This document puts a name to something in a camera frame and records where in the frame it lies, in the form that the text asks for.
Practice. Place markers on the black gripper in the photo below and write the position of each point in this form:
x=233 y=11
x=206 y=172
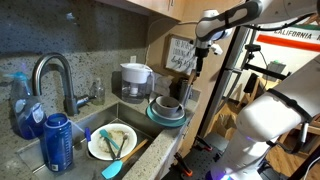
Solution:
x=199 y=56

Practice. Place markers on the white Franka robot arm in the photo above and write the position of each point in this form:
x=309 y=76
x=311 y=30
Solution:
x=266 y=123

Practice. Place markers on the small teal spatula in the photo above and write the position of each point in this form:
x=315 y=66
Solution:
x=106 y=134

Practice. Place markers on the wood framed text sign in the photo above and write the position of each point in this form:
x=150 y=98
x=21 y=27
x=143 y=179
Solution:
x=178 y=53

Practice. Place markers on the white dish cloth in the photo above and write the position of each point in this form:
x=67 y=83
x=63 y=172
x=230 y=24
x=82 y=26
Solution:
x=162 y=85

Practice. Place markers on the grey small plate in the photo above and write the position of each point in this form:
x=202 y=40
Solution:
x=158 y=113

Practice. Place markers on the teal large plate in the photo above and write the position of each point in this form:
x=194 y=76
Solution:
x=166 y=123

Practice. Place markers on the white water filter pitcher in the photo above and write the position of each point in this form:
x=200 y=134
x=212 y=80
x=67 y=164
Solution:
x=135 y=75

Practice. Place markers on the black orange clamp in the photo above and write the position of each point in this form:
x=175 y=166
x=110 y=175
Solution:
x=203 y=142
x=183 y=165

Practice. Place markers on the wooden upper cabinet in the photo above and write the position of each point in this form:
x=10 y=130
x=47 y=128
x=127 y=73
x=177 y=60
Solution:
x=156 y=6

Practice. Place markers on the steel sink basin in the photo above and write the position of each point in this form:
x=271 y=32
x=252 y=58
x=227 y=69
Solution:
x=133 y=115

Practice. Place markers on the California flag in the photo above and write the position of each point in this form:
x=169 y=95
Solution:
x=293 y=41

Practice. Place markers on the small clear glass bottle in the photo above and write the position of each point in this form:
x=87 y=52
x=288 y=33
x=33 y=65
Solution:
x=97 y=93

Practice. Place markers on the metal fork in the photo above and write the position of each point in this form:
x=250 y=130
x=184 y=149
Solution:
x=122 y=145

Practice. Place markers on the dark table knife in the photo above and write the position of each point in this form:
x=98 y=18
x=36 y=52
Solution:
x=110 y=149

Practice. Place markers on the dirty white plate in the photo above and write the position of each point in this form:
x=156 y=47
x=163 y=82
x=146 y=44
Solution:
x=96 y=146

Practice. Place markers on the small blue brush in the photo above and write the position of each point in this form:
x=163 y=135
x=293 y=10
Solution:
x=87 y=134

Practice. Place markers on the dark metal sink faucet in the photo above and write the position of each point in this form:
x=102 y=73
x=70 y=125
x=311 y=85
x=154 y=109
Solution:
x=68 y=86

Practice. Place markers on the blue water bottle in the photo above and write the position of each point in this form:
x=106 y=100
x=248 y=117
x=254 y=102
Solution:
x=58 y=143

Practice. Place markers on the blue dish soap spray bottle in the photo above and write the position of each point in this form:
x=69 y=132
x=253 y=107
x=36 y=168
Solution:
x=28 y=116

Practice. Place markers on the metal frame post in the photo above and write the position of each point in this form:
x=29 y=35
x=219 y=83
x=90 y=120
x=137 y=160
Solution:
x=221 y=86

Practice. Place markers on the black camera on stand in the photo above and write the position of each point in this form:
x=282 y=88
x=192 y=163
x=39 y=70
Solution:
x=263 y=70

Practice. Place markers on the white wall outlet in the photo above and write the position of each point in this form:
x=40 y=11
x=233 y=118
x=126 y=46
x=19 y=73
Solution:
x=133 y=59

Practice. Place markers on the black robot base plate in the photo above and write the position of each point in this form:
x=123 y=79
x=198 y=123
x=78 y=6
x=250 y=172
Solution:
x=203 y=161

